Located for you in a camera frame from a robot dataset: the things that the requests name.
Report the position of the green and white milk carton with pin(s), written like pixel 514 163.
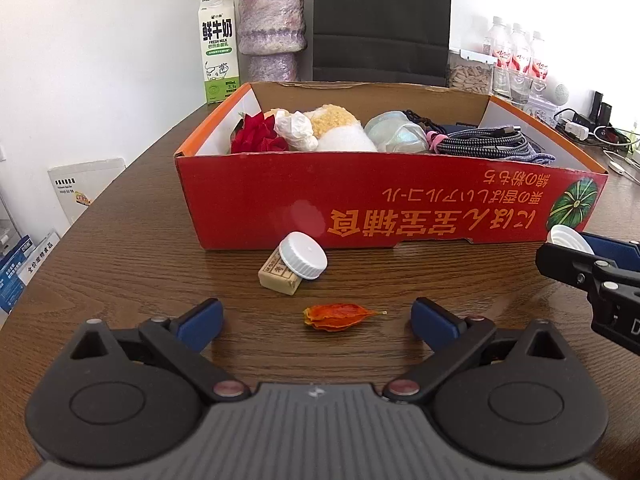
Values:
pixel 219 45

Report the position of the iridescent pearly pouch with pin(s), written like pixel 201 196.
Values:
pixel 395 132

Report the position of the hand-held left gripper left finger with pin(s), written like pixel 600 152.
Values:
pixel 200 320

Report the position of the red cardboard box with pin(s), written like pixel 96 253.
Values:
pixel 300 200

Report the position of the clear glass cup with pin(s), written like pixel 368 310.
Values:
pixel 511 87

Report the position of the clear container of seeds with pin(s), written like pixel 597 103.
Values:
pixel 470 75

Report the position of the red artificial flower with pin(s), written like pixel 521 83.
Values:
pixel 255 135

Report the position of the white tissue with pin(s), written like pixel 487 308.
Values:
pixel 296 130

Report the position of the purple textured vase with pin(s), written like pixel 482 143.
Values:
pixel 272 30

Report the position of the blue and white boxes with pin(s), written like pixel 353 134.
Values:
pixel 25 272

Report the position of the orange dried husk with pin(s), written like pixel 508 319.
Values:
pixel 335 317

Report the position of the white printed tin box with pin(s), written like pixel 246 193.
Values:
pixel 541 105

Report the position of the white plug charger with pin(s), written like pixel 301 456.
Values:
pixel 577 129

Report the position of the yellow and white plush toy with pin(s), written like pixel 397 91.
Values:
pixel 340 130

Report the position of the black paper bag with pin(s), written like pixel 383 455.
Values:
pixel 382 20

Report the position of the white round speaker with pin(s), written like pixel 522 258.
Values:
pixel 557 96

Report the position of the red label water bottle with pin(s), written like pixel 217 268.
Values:
pixel 520 50
pixel 538 57
pixel 496 42

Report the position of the small beige block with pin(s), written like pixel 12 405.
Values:
pixel 277 277

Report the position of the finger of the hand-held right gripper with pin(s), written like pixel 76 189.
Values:
pixel 612 249
pixel 565 260

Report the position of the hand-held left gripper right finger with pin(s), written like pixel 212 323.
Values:
pixel 434 319

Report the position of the white plastic bottle cap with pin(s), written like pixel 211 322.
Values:
pixel 567 237
pixel 302 255

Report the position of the black upright adapters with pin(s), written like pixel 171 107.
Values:
pixel 601 107

